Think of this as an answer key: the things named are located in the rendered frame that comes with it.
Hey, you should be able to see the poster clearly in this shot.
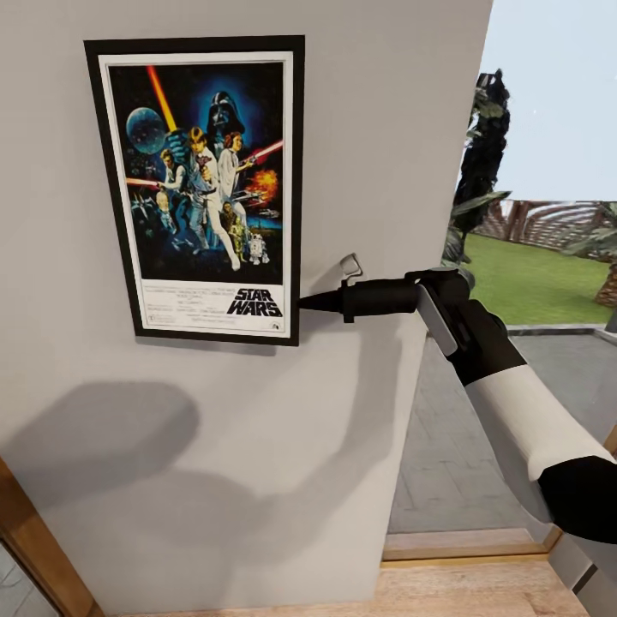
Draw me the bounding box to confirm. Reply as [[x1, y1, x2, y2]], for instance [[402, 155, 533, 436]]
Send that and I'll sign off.
[[84, 35, 306, 347]]

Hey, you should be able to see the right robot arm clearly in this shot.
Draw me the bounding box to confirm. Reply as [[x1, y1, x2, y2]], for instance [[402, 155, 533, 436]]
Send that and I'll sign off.
[[297, 253, 617, 586]]

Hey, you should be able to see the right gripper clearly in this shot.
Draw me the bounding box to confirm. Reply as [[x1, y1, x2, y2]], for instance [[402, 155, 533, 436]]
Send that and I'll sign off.
[[297, 279, 392, 323]]

